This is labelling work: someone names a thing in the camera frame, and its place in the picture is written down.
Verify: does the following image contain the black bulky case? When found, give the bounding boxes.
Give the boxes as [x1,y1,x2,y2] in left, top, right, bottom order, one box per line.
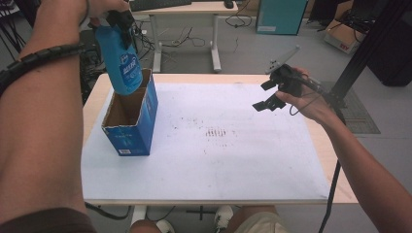
[367,9,412,87]

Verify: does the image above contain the grey gridded floor mat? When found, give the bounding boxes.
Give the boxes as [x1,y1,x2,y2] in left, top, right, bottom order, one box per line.
[319,81,382,135]

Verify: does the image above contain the person's leg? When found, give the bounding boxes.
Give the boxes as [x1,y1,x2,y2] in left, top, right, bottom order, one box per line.
[129,219,163,233]
[226,205,280,232]

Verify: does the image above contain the blue cardboard box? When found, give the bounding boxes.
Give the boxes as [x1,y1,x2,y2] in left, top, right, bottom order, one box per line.
[101,68,159,157]

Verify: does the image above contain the brown cardboard box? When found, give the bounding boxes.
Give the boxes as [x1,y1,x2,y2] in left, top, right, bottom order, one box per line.
[324,18,367,55]

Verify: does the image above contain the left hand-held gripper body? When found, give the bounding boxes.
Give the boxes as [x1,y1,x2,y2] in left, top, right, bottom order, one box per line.
[106,9,136,32]

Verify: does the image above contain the teal cabinet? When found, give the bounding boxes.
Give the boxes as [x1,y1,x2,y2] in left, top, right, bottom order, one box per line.
[256,0,309,36]

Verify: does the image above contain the black cable under table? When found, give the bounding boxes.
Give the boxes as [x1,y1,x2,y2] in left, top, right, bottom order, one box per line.
[85,202,132,221]

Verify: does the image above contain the black keyboard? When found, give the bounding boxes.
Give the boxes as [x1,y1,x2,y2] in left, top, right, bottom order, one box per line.
[129,0,192,13]

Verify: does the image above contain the white table mat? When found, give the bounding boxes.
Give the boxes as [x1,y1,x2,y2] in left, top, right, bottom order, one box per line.
[81,82,331,202]

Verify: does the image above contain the white shoe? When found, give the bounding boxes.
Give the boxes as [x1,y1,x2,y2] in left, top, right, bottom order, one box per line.
[213,205,234,233]
[154,219,176,233]

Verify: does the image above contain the person's right hand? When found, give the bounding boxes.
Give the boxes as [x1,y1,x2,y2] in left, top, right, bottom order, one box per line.
[274,66,341,127]

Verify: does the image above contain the black metal stand post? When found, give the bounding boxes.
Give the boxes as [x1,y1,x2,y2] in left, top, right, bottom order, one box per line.
[329,0,412,101]

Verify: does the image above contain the person's left hand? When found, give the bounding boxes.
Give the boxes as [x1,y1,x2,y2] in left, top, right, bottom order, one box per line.
[86,0,131,27]

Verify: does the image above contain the person's beige shorts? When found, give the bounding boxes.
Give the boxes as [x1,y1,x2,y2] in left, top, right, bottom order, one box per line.
[233,212,290,233]

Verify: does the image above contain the black spiral cable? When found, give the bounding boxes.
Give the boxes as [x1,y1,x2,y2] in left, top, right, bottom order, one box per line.
[0,43,86,95]

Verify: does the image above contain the desk with white legs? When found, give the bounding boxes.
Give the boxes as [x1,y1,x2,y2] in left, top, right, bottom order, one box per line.
[129,0,239,74]

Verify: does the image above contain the blue bottle with white cap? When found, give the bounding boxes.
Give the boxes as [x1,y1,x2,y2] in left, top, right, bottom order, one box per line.
[94,24,144,96]

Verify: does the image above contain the black equipment rack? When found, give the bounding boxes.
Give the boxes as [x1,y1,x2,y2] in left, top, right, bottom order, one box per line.
[79,28,98,105]

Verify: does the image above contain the person's right leg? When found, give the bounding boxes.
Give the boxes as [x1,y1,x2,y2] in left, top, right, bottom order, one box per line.
[226,205,280,232]

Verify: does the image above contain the dark brown shirt sleeve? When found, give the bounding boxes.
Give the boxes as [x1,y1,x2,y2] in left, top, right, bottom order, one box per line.
[0,207,98,233]

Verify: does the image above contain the person's left leg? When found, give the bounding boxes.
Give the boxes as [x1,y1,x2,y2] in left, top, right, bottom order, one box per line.
[129,219,163,233]

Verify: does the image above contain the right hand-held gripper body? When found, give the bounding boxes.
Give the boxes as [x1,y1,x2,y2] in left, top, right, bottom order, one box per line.
[264,44,305,99]

